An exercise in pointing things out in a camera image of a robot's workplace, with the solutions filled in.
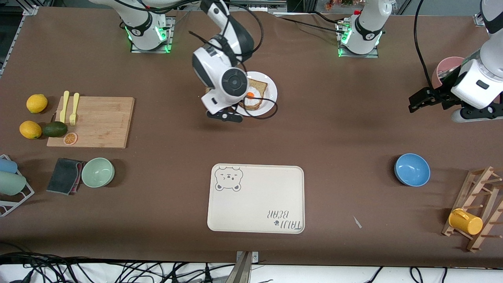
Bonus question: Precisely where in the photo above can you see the wooden cutting board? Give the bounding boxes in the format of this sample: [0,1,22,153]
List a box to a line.
[46,97,135,149]

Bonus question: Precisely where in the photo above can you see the blue bowl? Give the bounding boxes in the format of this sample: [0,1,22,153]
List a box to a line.
[394,153,431,187]

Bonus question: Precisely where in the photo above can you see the white round plate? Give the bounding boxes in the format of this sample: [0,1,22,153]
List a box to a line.
[235,71,278,117]

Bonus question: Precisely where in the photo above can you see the pink bowl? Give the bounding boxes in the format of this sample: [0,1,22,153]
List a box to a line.
[431,57,467,90]

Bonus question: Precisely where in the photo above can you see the yellow plastic fork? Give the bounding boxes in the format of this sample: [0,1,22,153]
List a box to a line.
[69,93,80,126]

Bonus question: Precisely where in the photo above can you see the white wire cup rack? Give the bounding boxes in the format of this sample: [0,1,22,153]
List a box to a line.
[0,154,35,217]

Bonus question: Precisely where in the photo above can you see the yellow mug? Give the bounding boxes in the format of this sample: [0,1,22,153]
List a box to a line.
[448,208,483,235]

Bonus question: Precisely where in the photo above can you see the yellow lemon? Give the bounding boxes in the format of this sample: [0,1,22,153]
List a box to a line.
[19,121,42,140]
[26,94,48,114]

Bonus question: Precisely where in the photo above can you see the dark grey sponge cloth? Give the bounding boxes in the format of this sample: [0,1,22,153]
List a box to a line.
[46,158,85,195]

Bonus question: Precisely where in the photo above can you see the light blue cup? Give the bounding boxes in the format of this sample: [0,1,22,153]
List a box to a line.
[0,158,18,174]

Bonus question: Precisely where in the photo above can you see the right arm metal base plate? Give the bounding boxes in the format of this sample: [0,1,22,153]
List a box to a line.
[131,16,174,53]

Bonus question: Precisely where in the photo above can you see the fried egg toy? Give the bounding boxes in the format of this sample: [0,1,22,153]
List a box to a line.
[244,90,262,107]

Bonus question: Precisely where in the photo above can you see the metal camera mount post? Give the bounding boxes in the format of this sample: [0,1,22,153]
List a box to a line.
[226,251,259,283]

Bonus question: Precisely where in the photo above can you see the cream bear print tray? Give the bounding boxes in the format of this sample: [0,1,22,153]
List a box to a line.
[207,164,305,234]

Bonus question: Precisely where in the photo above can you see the black floor cable tangle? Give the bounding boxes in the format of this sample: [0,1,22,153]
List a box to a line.
[0,252,236,283]

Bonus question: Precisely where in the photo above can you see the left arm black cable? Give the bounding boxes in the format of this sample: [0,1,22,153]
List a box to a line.
[413,0,437,90]

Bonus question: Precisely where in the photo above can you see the dark green avocado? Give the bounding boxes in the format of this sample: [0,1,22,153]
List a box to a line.
[42,121,68,138]

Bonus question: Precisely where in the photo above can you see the pale green cup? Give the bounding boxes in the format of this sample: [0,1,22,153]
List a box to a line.
[0,171,27,196]

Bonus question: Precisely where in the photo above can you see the black table cable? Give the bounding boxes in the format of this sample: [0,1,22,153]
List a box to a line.
[275,15,346,33]

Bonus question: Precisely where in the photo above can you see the yellow plastic knife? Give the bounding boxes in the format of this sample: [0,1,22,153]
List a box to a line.
[60,90,70,123]

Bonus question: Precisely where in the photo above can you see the wooden mug rack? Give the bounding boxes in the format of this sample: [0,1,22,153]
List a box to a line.
[441,166,503,252]

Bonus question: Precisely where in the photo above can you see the pale green bowl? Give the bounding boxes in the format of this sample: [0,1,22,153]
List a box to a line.
[81,158,115,188]

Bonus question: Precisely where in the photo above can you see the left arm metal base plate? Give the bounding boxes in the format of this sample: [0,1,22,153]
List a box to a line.
[337,22,379,59]

